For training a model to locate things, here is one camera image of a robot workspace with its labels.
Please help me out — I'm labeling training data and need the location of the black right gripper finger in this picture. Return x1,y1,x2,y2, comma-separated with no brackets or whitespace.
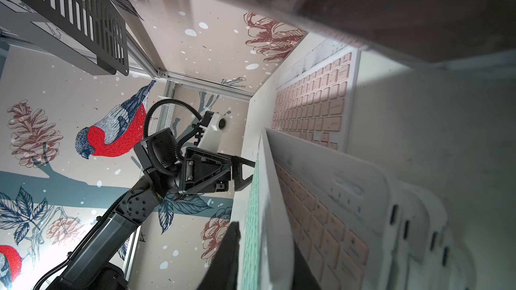
292,243,321,290

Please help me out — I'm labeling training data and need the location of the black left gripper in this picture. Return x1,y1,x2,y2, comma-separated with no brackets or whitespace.
175,146,257,290

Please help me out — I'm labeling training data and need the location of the green keyboard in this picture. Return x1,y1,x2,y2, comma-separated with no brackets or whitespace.
237,129,294,289

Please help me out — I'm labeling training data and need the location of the pink keyboard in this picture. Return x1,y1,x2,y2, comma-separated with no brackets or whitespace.
271,40,361,153
263,129,401,289
435,223,457,289

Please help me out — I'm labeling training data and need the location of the pink keyboard back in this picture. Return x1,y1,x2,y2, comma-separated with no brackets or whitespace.
271,40,361,153

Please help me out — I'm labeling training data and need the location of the yellow keyboard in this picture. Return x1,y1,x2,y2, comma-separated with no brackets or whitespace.
393,182,429,289

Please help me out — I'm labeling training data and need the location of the white keyboard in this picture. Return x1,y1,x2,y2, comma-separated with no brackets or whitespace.
420,189,448,289

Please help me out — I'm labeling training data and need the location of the pink keyboard front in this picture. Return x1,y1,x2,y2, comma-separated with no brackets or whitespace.
435,223,457,289

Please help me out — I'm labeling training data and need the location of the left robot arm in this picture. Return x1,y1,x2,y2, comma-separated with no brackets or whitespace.
34,128,255,289

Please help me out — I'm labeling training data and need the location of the black hanging basket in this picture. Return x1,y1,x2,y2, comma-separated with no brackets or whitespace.
1,0,129,76

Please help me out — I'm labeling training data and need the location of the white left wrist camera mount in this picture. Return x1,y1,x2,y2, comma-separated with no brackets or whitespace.
198,111,230,153

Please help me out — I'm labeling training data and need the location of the left black cable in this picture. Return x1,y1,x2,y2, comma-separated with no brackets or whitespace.
31,98,204,290

